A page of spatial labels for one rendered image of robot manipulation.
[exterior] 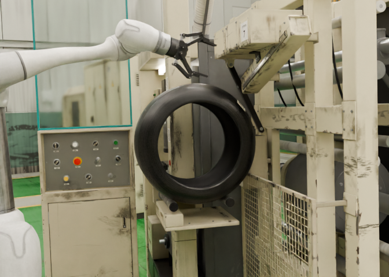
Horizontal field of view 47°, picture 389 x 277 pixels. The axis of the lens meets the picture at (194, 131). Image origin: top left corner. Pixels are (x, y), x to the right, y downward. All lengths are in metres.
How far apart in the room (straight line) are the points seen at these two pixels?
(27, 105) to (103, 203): 8.42
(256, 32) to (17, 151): 9.37
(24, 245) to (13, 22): 9.84
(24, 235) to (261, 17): 1.27
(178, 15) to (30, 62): 1.15
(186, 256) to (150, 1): 10.18
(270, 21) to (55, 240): 1.75
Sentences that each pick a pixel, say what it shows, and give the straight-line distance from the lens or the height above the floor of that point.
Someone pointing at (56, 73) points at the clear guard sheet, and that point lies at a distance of 2.73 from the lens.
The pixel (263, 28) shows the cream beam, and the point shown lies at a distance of 1.97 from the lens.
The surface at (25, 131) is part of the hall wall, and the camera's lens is 10.95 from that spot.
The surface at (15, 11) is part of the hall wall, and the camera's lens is 11.25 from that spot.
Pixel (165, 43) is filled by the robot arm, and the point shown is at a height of 1.63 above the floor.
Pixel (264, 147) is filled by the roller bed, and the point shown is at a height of 1.13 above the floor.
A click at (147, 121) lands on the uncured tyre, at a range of 2.09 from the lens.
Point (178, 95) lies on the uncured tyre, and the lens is 2.10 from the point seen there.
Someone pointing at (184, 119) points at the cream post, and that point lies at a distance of 2.48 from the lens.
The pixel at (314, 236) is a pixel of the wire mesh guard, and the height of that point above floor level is 0.86.
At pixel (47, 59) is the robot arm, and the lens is 1.60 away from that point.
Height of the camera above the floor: 1.37
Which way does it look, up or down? 3 degrees down
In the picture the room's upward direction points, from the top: 2 degrees counter-clockwise
